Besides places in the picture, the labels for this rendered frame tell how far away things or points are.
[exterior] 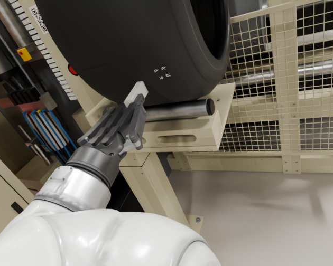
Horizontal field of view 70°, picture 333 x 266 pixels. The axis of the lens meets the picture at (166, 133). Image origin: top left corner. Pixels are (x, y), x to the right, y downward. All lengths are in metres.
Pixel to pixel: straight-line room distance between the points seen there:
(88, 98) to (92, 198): 0.59
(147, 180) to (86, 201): 0.73
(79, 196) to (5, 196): 0.73
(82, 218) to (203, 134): 0.49
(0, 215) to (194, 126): 0.75
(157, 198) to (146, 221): 0.96
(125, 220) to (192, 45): 0.37
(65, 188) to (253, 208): 1.28
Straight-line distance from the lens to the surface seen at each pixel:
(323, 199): 1.55
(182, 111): 0.63
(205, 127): 0.62
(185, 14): 0.46
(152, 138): 0.70
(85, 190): 0.33
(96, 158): 0.35
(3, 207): 1.05
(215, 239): 1.42
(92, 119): 0.75
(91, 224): 0.17
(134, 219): 0.17
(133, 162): 0.99
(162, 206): 1.17
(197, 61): 0.50
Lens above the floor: 1.21
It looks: 32 degrees down
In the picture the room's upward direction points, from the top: 22 degrees counter-clockwise
